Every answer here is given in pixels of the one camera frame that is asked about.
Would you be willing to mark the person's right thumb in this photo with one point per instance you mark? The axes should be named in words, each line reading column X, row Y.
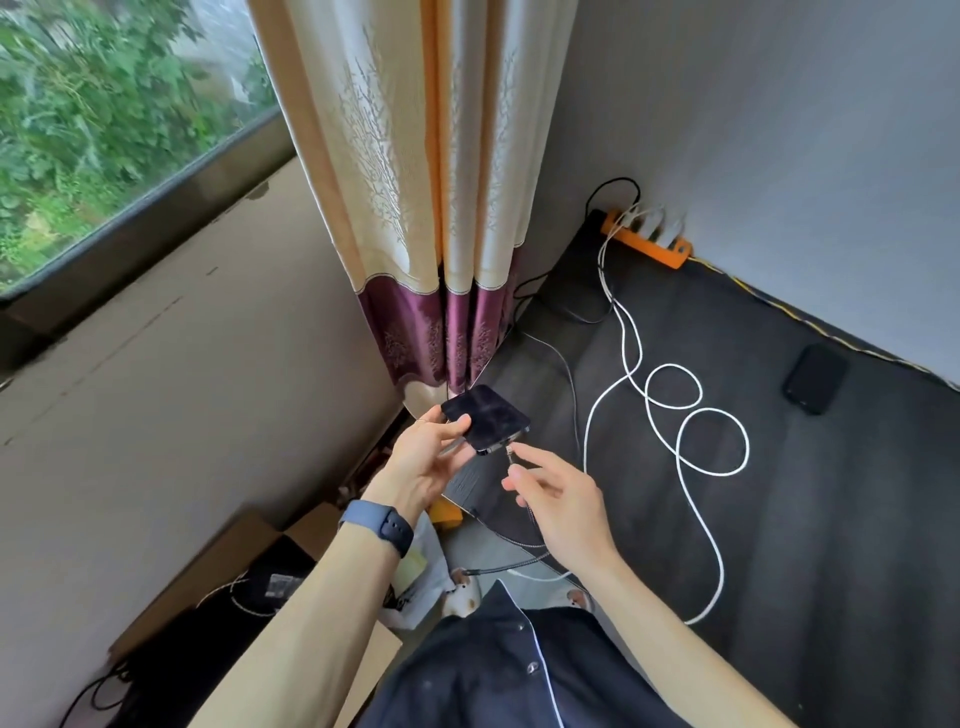
column 519, row 484

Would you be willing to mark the dark smartphone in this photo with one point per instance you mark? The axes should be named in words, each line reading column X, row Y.
column 486, row 418

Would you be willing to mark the black bag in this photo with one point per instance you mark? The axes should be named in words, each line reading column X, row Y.
column 195, row 652

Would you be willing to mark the dark blue shirt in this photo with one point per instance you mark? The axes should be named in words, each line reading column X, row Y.
column 487, row 675

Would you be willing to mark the white plug adapters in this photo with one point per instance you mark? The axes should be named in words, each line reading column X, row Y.
column 654, row 223

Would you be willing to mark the white plastic bag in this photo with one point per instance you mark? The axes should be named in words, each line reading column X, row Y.
column 420, row 577

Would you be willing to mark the white spotted slipper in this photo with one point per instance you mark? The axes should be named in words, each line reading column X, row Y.
column 463, row 594
column 579, row 600

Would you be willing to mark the dark grey mattress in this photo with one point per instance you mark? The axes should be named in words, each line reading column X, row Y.
column 825, row 540

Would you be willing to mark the brown cardboard box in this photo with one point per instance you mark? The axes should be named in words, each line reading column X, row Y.
column 217, row 562

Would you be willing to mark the black phone with case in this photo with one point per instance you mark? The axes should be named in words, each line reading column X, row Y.
column 815, row 379

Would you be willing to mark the person's left hand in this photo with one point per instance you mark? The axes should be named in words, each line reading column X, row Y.
column 412, row 465

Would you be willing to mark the person's right forearm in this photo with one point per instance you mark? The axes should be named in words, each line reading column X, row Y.
column 675, row 652

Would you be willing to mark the cream and purple curtain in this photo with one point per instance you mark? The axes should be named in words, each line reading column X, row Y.
column 405, row 172

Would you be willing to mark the orange power strip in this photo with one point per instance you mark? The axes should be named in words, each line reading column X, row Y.
column 660, row 251

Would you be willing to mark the window with dark frame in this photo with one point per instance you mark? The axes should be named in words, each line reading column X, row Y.
column 97, row 112

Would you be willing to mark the small yellow object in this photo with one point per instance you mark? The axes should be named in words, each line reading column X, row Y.
column 447, row 514

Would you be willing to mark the person's left thumb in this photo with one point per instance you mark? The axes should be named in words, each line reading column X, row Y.
column 452, row 430

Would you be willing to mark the person's right hand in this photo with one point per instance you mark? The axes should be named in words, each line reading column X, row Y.
column 570, row 517

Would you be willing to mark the blue smartwatch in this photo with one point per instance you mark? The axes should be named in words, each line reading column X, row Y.
column 382, row 523

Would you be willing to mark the person's left forearm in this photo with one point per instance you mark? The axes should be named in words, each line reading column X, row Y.
column 307, row 622

